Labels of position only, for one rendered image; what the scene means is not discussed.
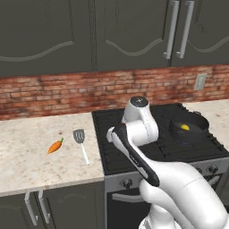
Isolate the orange carrot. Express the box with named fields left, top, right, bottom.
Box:
left=47, top=137, right=64, bottom=155

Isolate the dark grey pot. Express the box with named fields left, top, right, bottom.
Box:
left=168, top=111, right=211, bottom=145

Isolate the black stove range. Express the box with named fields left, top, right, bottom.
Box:
left=91, top=102, right=229, bottom=229

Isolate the dark base cupboard door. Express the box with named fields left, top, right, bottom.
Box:
left=0, top=192, right=39, bottom=229
left=35, top=180, right=106, bottom=229

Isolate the black oven door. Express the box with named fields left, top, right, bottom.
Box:
left=106, top=174, right=225, bottom=229

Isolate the grey spatula with white handle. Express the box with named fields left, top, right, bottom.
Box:
left=72, top=128, right=90, bottom=166

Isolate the grey oven door handle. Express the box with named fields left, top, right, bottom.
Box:
left=111, top=175, right=222, bottom=204

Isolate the dark wall cupboard door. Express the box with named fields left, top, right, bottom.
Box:
left=170, top=0, right=229, bottom=68
left=94, top=0, right=173, bottom=72
left=0, top=0, right=95, bottom=78

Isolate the grey wall socket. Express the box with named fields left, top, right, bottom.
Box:
left=193, top=73, right=208, bottom=91

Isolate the grey wall cupboard handle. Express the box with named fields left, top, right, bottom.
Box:
left=162, top=0, right=181, bottom=60
left=175, top=0, right=195, bottom=60

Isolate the grey base cupboard handle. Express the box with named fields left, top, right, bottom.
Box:
left=24, top=191, right=39, bottom=227
left=37, top=190, right=52, bottom=225

